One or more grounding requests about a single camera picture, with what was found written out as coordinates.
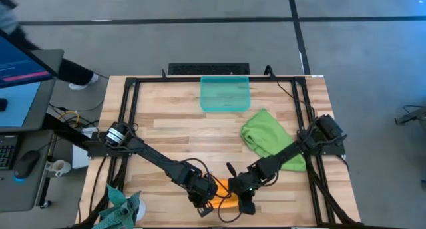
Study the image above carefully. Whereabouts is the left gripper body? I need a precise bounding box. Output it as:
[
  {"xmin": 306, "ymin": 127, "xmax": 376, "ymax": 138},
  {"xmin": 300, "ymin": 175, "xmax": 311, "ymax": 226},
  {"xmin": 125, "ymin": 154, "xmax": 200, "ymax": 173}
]
[{"xmin": 186, "ymin": 174, "xmax": 220, "ymax": 206}]

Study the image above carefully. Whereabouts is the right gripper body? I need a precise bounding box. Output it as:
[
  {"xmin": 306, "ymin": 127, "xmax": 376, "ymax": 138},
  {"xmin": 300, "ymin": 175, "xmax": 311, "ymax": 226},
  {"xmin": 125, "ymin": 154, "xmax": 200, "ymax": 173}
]
[{"xmin": 228, "ymin": 172, "xmax": 259, "ymax": 203}]

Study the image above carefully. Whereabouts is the orange microfiber towel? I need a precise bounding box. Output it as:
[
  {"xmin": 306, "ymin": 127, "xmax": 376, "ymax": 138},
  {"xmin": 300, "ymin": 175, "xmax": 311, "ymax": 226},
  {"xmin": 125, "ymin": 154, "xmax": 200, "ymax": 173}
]
[{"xmin": 210, "ymin": 177, "xmax": 241, "ymax": 210}]

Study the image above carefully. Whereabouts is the green microfiber towel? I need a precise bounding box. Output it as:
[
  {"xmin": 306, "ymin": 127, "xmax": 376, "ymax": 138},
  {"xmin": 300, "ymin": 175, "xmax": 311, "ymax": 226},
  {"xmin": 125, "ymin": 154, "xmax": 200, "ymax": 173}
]
[{"xmin": 240, "ymin": 108, "xmax": 307, "ymax": 173}]

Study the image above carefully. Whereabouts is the teal plastic basket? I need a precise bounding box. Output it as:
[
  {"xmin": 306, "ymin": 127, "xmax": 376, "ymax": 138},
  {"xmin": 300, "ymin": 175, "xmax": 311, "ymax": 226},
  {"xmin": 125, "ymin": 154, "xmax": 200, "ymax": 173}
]
[{"xmin": 199, "ymin": 75, "xmax": 251, "ymax": 113}]

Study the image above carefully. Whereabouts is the white plant pot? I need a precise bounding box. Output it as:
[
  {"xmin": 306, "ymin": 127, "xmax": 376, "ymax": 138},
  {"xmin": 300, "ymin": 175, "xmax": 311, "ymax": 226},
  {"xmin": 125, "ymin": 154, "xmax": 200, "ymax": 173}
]
[{"xmin": 132, "ymin": 196, "xmax": 147, "ymax": 223}]

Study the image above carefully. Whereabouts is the teal artificial plant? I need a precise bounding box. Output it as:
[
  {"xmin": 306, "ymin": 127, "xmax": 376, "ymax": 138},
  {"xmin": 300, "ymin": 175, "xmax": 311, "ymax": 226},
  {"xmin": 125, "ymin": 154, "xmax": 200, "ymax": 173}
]
[{"xmin": 92, "ymin": 184, "xmax": 142, "ymax": 229}]

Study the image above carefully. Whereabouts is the white box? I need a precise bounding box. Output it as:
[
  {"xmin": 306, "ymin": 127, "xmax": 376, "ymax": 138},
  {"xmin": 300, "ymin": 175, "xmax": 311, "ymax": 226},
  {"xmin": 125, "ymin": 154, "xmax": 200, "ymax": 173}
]
[{"xmin": 71, "ymin": 127, "xmax": 91, "ymax": 170}]

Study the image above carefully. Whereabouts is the black angled bar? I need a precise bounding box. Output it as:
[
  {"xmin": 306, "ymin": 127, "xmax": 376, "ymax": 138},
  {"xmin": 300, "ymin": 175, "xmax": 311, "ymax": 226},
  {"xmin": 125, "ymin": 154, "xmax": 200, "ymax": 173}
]
[{"xmin": 41, "ymin": 113, "xmax": 101, "ymax": 150}]

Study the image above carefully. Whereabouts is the person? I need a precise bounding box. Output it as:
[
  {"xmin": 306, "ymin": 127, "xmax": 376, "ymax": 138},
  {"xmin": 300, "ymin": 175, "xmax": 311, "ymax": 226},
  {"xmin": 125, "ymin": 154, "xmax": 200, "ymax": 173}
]
[{"xmin": 0, "ymin": 0, "xmax": 100, "ymax": 92}]

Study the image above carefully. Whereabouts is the grey computer desk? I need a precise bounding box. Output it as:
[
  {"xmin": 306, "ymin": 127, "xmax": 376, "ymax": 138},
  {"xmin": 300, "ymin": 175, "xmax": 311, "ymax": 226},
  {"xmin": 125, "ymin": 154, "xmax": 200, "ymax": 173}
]
[{"xmin": 0, "ymin": 48, "xmax": 65, "ymax": 214}]

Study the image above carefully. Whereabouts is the black computer mouse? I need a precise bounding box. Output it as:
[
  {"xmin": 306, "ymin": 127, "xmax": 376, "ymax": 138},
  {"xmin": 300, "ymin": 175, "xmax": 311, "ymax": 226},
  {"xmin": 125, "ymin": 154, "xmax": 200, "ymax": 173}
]
[{"xmin": 13, "ymin": 150, "xmax": 41, "ymax": 180}]

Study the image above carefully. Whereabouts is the black stand leg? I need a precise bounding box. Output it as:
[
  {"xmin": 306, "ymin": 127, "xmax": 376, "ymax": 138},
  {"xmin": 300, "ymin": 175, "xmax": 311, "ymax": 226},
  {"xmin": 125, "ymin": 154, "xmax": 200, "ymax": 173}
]
[{"xmin": 395, "ymin": 105, "xmax": 426, "ymax": 126}]

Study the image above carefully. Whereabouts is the black keyboard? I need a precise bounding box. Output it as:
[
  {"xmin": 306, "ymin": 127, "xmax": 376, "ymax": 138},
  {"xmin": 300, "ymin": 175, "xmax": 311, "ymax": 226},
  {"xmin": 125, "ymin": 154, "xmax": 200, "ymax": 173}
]
[{"xmin": 0, "ymin": 134, "xmax": 19, "ymax": 172}]

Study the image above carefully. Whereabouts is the computer monitor blue screen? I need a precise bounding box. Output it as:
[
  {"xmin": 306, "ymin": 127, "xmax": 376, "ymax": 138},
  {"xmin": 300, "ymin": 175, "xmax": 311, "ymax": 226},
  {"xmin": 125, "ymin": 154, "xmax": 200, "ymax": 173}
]
[{"xmin": 0, "ymin": 28, "xmax": 60, "ymax": 89}]

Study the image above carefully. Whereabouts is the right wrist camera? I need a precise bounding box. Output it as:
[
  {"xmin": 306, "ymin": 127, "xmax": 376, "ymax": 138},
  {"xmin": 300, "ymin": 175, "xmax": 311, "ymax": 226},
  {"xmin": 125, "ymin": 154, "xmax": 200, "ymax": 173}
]
[{"xmin": 237, "ymin": 198, "xmax": 257, "ymax": 216}]

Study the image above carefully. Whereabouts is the left gripper camera cable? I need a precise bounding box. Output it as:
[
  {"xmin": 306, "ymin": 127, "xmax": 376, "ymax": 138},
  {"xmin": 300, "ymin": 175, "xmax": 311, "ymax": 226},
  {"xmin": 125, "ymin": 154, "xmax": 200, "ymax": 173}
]
[{"xmin": 181, "ymin": 157, "xmax": 234, "ymax": 200}]

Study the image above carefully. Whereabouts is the gripper camera cable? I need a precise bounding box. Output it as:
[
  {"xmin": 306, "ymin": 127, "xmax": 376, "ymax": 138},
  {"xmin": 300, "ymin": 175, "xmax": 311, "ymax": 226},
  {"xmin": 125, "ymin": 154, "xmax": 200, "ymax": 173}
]
[
  {"xmin": 181, "ymin": 157, "xmax": 234, "ymax": 200},
  {"xmin": 216, "ymin": 202, "xmax": 243, "ymax": 224}
]

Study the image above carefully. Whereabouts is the right gripper camera cable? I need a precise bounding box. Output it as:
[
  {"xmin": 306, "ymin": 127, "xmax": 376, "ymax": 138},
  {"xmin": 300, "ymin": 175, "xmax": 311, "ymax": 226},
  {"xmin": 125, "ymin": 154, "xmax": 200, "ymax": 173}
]
[{"xmin": 216, "ymin": 202, "xmax": 243, "ymax": 224}]

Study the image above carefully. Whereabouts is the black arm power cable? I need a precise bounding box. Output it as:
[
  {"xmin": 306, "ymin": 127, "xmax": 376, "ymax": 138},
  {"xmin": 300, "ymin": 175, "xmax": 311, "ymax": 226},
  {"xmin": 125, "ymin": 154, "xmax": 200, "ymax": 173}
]
[{"xmin": 271, "ymin": 71, "xmax": 317, "ymax": 123}]

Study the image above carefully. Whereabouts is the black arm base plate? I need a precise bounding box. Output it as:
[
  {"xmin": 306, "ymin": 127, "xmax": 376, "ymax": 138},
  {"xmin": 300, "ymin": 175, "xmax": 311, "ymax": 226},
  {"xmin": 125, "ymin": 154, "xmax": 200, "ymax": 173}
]
[
  {"xmin": 87, "ymin": 140, "xmax": 134, "ymax": 158},
  {"xmin": 299, "ymin": 128, "xmax": 347, "ymax": 156}
]

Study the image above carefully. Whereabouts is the black metal table frame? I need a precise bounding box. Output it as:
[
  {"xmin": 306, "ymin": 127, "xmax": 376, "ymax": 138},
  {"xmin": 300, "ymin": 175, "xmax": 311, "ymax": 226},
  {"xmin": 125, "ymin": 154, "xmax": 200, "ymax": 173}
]
[{"xmin": 99, "ymin": 75, "xmax": 363, "ymax": 229}]

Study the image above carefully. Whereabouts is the yellow cable loop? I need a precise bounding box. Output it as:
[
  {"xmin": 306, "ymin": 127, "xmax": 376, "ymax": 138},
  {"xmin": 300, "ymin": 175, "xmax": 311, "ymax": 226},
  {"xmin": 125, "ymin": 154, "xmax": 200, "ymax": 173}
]
[{"xmin": 58, "ymin": 109, "xmax": 81, "ymax": 128}]

